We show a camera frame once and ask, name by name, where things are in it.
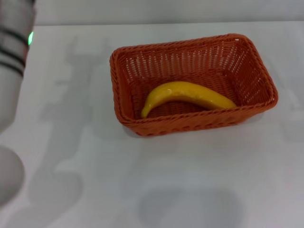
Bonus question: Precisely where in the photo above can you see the yellow banana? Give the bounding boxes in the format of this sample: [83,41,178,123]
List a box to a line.
[141,81,238,119]

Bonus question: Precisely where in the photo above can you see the orange woven rectangular basket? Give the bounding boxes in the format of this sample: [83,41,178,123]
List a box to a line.
[109,33,279,138]

